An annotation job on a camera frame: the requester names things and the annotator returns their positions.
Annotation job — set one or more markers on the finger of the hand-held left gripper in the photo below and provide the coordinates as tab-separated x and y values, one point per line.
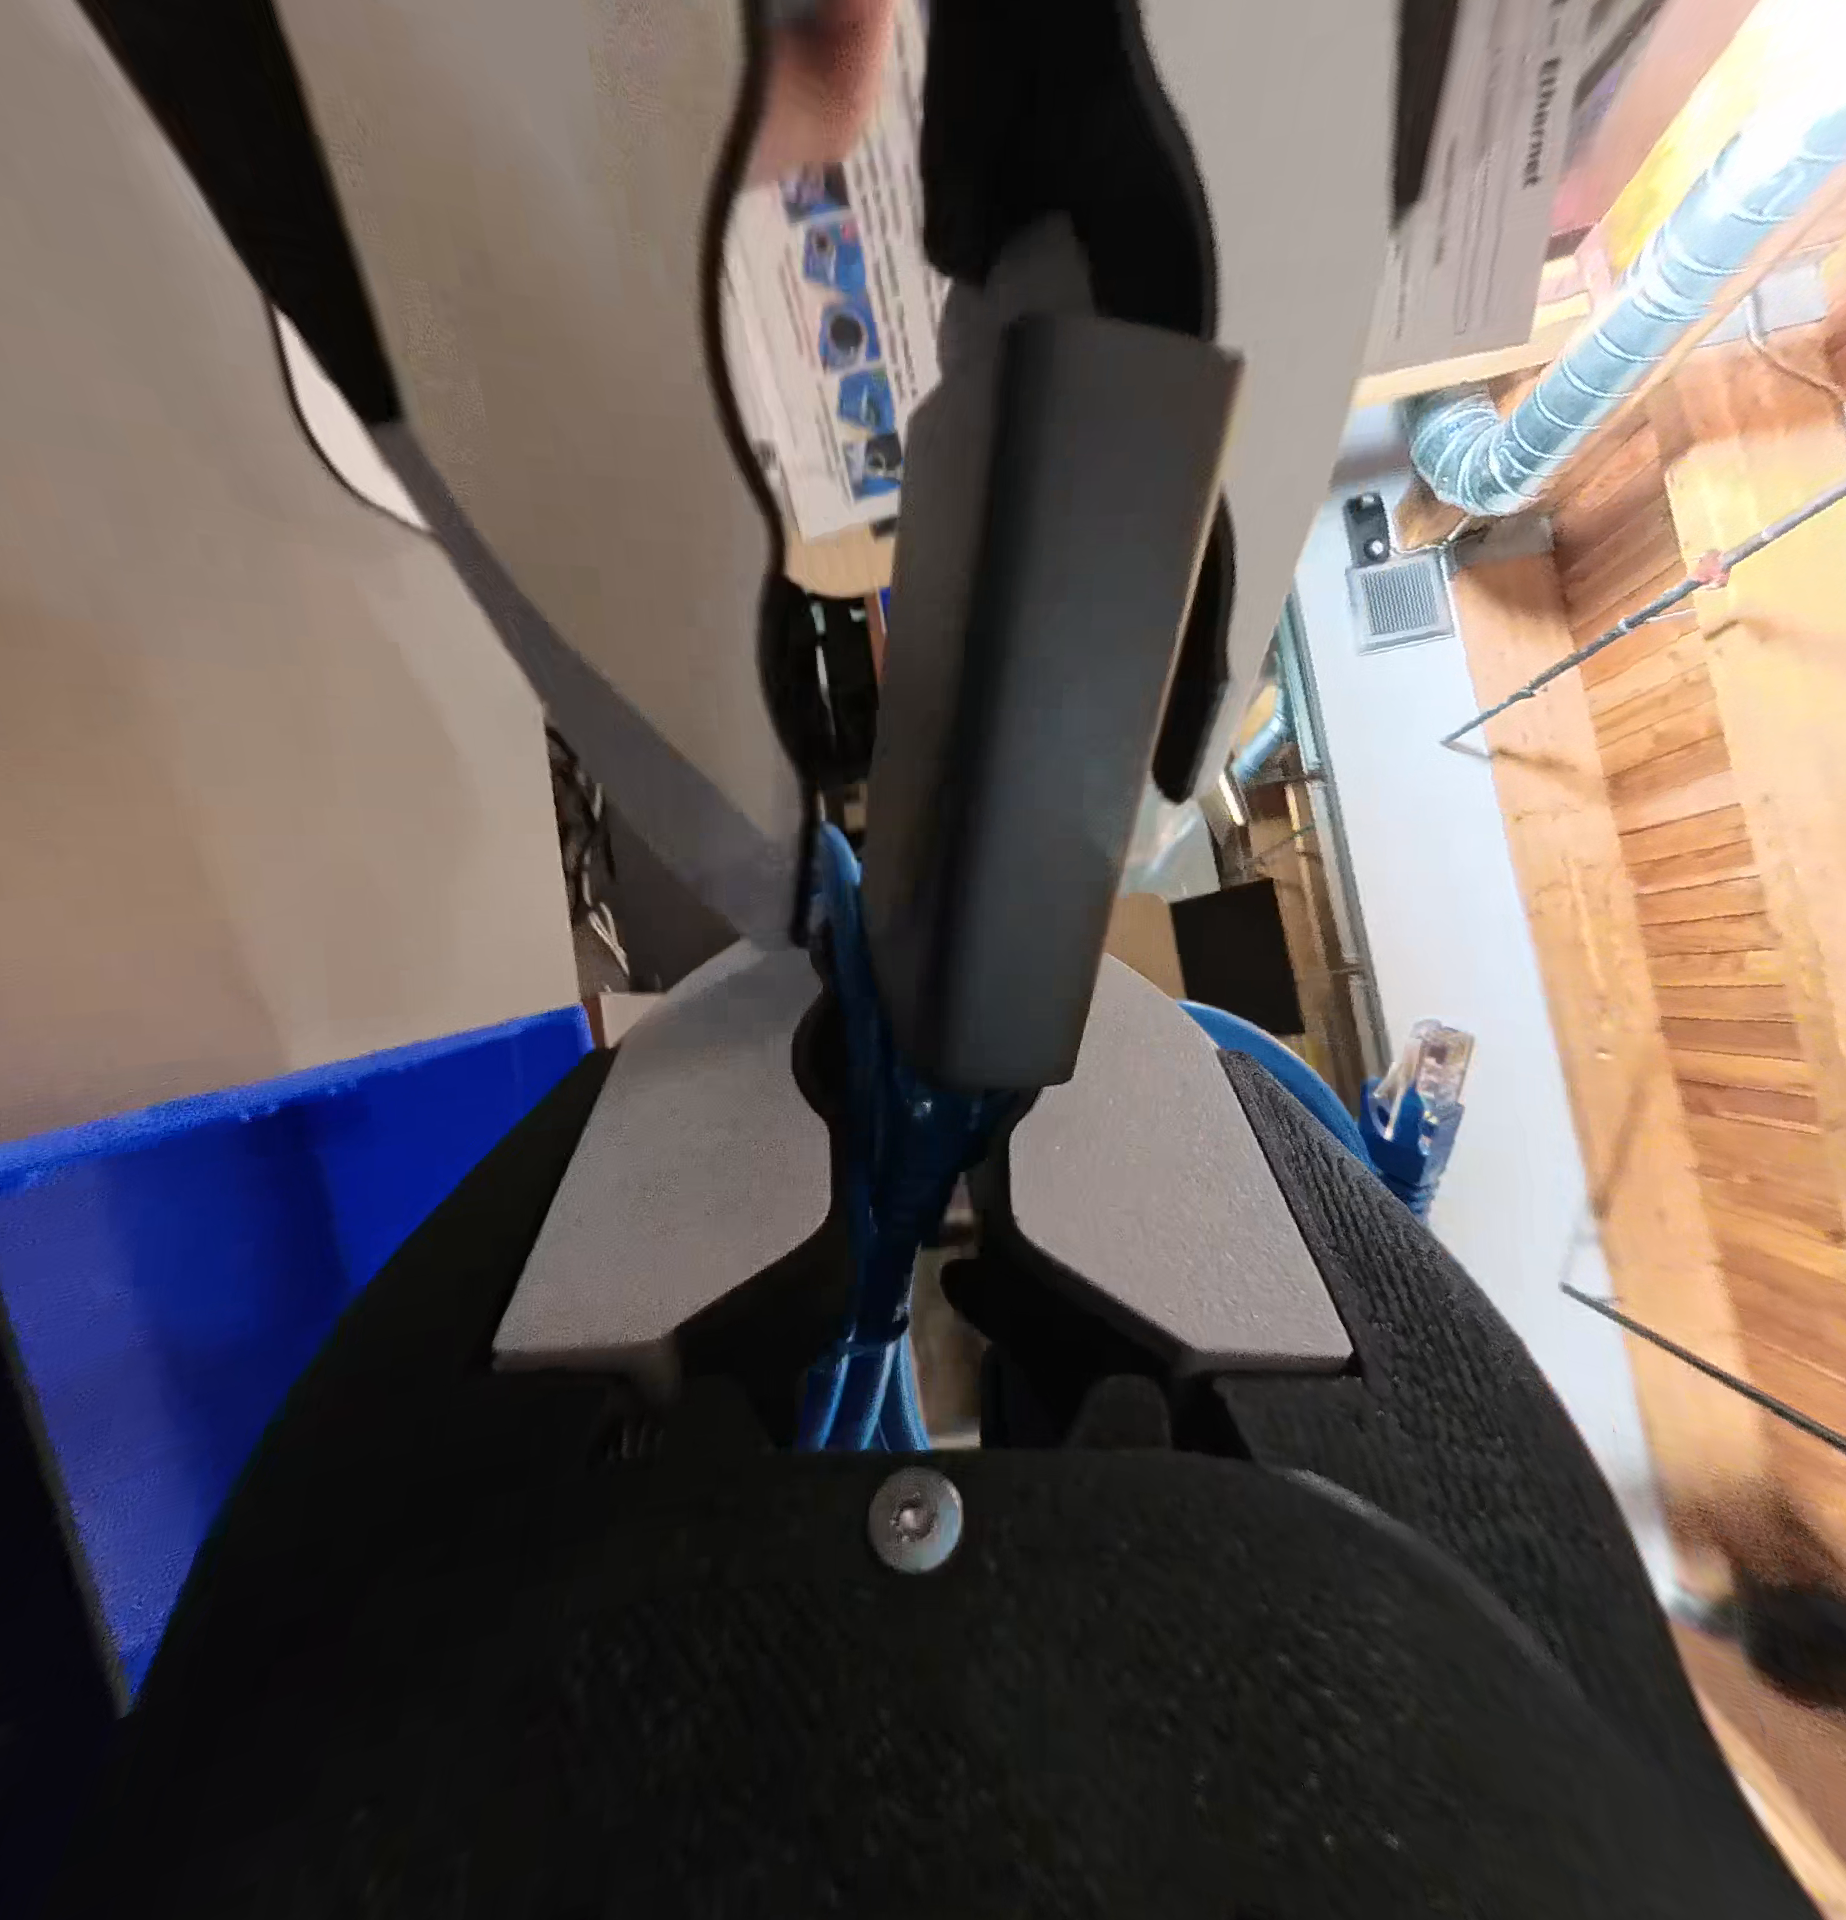
533	300
1297	225

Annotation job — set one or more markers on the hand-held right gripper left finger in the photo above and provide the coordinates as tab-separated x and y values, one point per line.
683	1185

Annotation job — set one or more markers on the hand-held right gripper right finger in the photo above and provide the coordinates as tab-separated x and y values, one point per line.
1162	1200

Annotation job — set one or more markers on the blue plastic bin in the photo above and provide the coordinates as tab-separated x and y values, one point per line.
261	1231

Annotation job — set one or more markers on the black ethernet adapter box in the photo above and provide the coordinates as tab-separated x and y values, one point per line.
1041	675

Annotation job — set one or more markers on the printed instruction sheet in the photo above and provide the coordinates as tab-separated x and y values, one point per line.
848	300

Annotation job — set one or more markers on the metal ceiling pipe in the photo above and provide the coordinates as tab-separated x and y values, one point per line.
1657	600

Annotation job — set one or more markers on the black bin divider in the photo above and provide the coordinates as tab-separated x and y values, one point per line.
23	1425

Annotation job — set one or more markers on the black wall panel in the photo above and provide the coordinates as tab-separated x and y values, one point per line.
1237	952

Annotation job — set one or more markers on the silver spiral duct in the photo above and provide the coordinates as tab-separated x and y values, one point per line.
1643	315

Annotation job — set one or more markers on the grey wall vent grille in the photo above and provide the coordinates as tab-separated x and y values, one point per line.
1402	602

